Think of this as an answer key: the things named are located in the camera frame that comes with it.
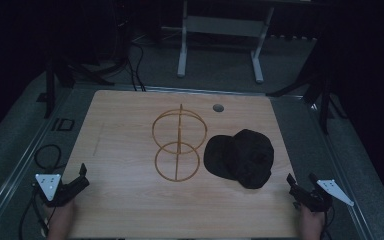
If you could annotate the white metal desk frame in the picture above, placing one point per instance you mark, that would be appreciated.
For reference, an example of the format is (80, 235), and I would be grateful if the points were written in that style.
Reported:
(223, 26)

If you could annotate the person's right hand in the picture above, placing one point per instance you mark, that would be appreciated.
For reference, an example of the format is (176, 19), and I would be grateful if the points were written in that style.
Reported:
(310, 225)

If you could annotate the black rectangular floor frame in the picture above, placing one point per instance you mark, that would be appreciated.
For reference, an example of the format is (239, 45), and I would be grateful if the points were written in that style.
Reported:
(63, 125)

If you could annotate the black tripod stand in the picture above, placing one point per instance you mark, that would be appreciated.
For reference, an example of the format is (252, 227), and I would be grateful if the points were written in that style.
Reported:
(316, 83)
(63, 71)

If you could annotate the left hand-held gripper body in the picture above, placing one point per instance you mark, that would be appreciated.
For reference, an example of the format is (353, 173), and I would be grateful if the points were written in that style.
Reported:
(48, 185)

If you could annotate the metal floor rail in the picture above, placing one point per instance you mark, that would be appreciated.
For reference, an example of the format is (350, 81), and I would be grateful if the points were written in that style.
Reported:
(16, 163)
(340, 173)

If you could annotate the black cap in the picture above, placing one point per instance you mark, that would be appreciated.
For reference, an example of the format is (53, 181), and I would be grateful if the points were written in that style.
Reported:
(243, 160)

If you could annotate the person's left hand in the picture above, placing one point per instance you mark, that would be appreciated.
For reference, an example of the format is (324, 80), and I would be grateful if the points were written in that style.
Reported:
(61, 221)

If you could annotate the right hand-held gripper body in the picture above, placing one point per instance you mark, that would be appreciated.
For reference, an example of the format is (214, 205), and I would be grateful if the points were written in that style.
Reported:
(315, 200)

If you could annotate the grey round table grommet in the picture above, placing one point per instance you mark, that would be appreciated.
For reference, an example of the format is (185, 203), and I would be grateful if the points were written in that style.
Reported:
(218, 107)

